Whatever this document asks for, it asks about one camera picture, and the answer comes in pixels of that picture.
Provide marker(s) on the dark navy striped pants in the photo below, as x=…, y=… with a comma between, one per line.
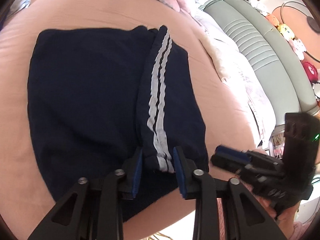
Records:
x=87, y=105

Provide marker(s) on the pink and white cat plush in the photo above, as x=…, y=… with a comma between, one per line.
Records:
x=298, y=46

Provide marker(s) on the gold metal frame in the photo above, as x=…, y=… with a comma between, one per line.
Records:
x=162, y=237

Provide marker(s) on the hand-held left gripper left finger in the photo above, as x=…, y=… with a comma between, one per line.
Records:
x=137, y=172

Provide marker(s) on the folded white towel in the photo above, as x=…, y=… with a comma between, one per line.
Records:
x=220, y=62

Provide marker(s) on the bed with pink sheet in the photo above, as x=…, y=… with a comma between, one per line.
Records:
x=225, y=92

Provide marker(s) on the yellow plush toy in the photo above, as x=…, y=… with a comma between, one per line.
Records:
x=285, y=30

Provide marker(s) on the grey padded headboard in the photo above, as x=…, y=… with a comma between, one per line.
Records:
x=262, y=42

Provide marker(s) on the orange plush toy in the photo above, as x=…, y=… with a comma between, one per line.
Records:
x=271, y=18

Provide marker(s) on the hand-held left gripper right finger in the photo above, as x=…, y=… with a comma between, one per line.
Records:
x=178, y=172

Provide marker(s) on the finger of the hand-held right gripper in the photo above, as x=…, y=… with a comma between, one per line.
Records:
x=232, y=153
x=225, y=163

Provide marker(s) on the person's right forearm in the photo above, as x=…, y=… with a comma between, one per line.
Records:
x=302, y=232

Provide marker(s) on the red plush toy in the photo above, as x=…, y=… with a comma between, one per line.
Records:
x=310, y=71

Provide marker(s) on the person's right hand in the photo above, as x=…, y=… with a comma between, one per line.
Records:
x=285, y=222

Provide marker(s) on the dark round wall lamp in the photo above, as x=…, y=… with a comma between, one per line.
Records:
x=313, y=23

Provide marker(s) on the white dog plush toy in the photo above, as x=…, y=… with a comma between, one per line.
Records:
x=260, y=6

